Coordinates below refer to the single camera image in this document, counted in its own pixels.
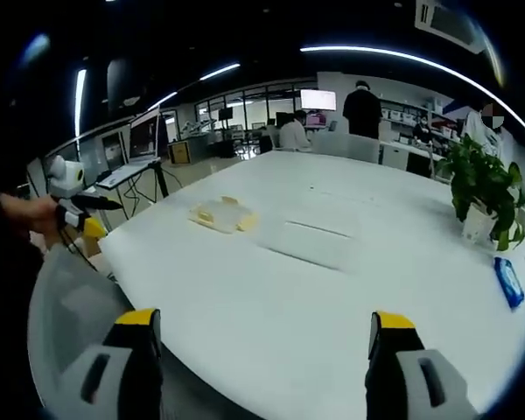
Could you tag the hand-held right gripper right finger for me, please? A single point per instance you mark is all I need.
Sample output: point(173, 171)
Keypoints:
point(402, 376)

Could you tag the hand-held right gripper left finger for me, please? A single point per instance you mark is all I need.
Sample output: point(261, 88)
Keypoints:
point(114, 376)

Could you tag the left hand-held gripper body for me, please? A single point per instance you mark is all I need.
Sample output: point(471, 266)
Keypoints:
point(65, 177)

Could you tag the person's left hand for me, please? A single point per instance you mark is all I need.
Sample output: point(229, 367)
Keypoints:
point(30, 212)

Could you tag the white side desk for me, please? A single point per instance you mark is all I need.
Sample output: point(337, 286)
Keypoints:
point(127, 175)

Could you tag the open laptop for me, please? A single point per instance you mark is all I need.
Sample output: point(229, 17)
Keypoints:
point(133, 151)

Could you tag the grey office chair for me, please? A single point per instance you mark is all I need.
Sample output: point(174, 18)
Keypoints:
point(65, 297)

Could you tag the yellow framed cabinet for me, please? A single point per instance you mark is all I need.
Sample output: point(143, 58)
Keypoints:
point(178, 153)

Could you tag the blue wipes packet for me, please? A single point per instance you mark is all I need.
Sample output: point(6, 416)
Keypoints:
point(509, 282)

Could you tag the green potted plant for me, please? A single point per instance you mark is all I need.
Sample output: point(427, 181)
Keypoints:
point(481, 184)

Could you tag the white chair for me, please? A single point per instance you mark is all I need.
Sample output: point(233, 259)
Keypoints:
point(347, 146)

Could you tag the long ceiling light strip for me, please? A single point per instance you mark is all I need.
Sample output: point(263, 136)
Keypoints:
point(420, 59)

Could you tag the ceiling air vent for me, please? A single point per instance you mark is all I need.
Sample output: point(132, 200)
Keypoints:
point(450, 22)

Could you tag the bright wall screen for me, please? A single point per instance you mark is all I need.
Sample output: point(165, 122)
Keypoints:
point(318, 100)

